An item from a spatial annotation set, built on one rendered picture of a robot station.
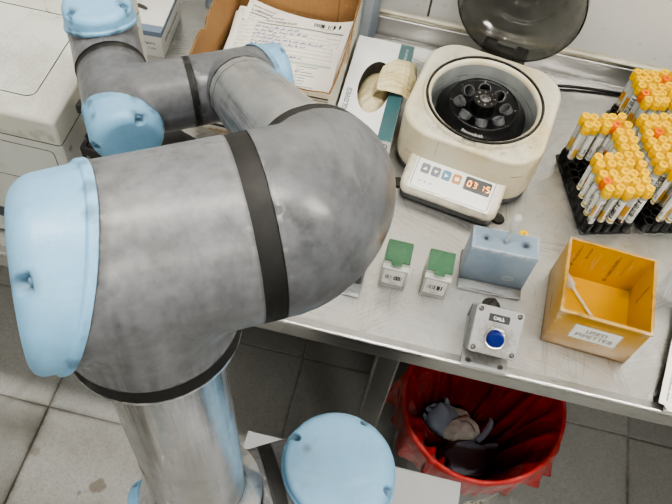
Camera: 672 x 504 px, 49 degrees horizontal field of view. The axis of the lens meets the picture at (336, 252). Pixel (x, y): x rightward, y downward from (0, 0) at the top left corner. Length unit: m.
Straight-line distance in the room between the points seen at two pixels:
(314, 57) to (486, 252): 0.50
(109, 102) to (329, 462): 0.42
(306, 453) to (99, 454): 1.29
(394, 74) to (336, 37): 0.15
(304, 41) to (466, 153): 0.39
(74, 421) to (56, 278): 1.66
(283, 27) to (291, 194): 1.05
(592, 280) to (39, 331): 0.98
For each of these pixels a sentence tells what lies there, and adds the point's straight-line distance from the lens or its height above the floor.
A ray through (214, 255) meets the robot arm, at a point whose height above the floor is 1.54.
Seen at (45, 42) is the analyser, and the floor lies 1.17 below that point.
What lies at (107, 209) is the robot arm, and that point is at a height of 1.56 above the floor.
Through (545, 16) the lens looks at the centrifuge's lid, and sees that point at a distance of 1.40.
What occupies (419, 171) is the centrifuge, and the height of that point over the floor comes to 0.92.
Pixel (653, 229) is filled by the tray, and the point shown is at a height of 0.88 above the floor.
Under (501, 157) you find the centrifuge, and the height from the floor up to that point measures 0.99.
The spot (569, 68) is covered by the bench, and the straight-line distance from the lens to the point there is 1.54.
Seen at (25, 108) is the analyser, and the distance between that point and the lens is 1.00.
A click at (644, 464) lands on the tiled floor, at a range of 2.18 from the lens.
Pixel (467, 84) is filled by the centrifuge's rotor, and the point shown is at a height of 0.98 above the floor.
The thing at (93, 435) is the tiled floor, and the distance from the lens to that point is 2.02.
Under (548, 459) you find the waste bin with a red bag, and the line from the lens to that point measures 1.59.
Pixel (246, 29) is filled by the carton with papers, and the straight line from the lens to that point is 1.43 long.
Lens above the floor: 1.87
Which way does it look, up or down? 57 degrees down
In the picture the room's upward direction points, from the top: 8 degrees clockwise
